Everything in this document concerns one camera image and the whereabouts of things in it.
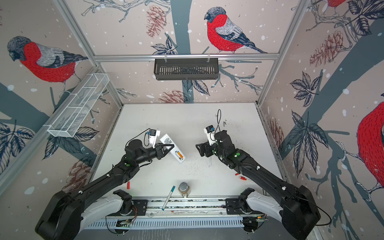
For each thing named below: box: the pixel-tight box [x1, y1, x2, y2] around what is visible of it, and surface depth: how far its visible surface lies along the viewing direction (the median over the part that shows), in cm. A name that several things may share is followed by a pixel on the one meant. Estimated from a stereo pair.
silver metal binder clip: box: [178, 181, 190, 198], surface depth 72 cm
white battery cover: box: [206, 156, 212, 167], surface depth 90 cm
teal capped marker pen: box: [162, 185, 176, 211], surface depth 78 cm
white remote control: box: [159, 133, 187, 164], surface depth 78 cm
